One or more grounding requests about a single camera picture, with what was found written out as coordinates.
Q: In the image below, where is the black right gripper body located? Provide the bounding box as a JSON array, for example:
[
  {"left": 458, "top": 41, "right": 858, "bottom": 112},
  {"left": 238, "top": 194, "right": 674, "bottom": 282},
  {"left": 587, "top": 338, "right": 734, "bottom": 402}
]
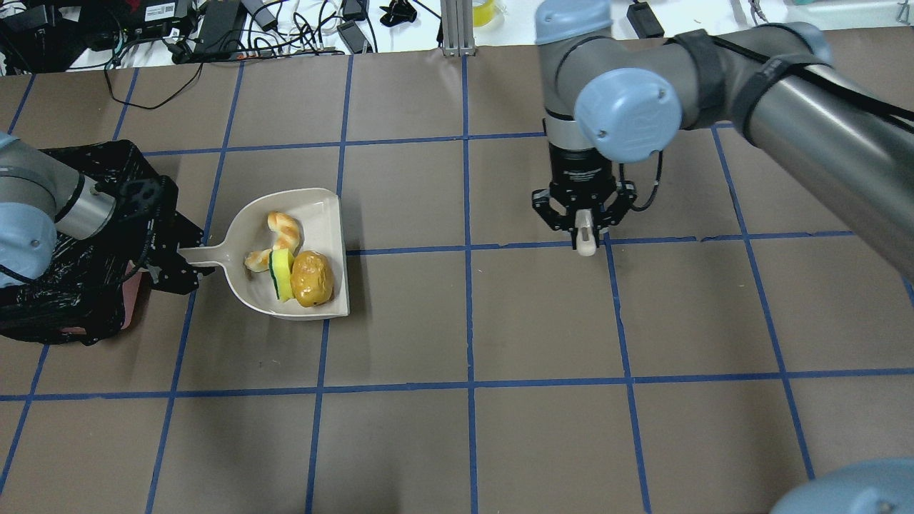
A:
[{"left": 531, "top": 142, "right": 638, "bottom": 233}]

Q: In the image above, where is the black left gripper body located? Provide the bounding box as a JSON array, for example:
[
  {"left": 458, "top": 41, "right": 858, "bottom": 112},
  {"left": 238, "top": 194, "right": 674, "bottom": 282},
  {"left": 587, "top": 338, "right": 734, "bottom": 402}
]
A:
[{"left": 91, "top": 176, "right": 206, "bottom": 295}]

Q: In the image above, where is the yellow green sponge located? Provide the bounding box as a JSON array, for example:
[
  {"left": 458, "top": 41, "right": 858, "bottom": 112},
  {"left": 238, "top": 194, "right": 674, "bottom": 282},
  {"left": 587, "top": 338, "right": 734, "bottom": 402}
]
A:
[{"left": 268, "top": 248, "right": 294, "bottom": 303}]

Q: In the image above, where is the twisted bread piece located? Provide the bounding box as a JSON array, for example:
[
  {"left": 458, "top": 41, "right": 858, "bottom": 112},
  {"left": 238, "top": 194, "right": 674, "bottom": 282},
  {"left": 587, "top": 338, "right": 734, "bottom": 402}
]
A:
[{"left": 243, "top": 211, "right": 301, "bottom": 273}]

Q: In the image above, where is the beige plastic dustpan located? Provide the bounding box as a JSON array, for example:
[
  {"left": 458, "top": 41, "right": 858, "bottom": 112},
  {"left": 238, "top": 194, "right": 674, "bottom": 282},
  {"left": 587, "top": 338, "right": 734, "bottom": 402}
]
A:
[{"left": 179, "top": 188, "right": 350, "bottom": 321}]

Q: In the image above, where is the round yellow bread bun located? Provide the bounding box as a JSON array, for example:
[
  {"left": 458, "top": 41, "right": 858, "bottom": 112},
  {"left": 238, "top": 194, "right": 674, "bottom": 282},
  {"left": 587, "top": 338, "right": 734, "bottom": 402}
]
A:
[{"left": 291, "top": 251, "right": 334, "bottom": 307}]

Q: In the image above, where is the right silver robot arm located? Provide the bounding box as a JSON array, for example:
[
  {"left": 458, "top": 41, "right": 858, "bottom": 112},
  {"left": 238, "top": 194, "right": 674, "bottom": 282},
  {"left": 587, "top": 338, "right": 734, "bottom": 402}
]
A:
[{"left": 531, "top": 1, "right": 913, "bottom": 278}]

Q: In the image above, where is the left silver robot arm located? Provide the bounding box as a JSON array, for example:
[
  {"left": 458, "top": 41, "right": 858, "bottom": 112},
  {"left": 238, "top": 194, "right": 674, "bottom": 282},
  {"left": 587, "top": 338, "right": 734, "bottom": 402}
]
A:
[{"left": 1, "top": 136, "right": 210, "bottom": 295}]

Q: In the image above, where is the bin with black trash bag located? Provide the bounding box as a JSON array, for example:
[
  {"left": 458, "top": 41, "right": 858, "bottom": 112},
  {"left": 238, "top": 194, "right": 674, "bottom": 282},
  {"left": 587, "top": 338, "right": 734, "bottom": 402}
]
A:
[{"left": 2, "top": 147, "right": 141, "bottom": 346}]

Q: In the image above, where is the yellow tape roll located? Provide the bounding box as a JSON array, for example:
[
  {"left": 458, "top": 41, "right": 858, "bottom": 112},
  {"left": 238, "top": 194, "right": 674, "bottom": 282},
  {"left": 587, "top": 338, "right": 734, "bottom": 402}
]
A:
[{"left": 471, "top": 0, "right": 505, "bottom": 29}]

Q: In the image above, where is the black power adapter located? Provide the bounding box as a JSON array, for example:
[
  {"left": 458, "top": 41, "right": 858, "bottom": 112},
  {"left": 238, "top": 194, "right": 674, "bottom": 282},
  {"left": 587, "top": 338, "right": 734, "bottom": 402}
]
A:
[{"left": 191, "top": 1, "right": 244, "bottom": 62}]

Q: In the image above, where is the aluminium frame post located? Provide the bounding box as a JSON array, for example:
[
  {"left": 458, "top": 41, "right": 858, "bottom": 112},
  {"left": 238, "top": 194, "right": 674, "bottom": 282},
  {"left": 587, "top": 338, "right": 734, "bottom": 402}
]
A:
[{"left": 440, "top": 0, "right": 477, "bottom": 58}]

